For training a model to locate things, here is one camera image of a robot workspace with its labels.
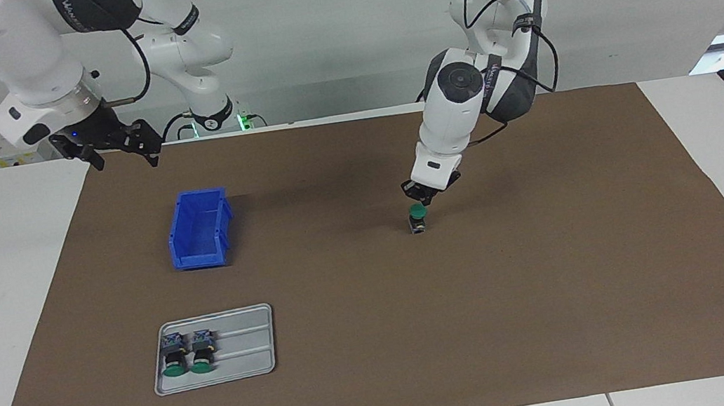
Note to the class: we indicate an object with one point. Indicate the blue plastic storage bin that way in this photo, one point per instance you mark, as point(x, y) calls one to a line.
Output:
point(189, 259)

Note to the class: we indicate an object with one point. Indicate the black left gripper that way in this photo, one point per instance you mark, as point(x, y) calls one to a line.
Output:
point(428, 191)

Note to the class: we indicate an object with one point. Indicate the green push button switch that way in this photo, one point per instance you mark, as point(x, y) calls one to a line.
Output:
point(417, 213)
point(202, 356)
point(175, 360)

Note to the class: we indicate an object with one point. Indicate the grey metal tray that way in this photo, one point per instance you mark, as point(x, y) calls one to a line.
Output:
point(250, 367)

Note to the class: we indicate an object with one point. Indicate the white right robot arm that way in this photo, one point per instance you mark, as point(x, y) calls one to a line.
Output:
point(28, 44)

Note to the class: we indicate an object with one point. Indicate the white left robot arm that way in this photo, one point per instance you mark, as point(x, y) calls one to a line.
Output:
point(455, 112)

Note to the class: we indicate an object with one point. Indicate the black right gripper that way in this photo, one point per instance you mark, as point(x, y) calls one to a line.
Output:
point(104, 133)

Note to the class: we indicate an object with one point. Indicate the green lit base connector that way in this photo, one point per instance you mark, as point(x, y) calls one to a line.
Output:
point(250, 119)

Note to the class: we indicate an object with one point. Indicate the brown table mat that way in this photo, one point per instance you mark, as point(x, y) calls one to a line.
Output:
point(422, 329)

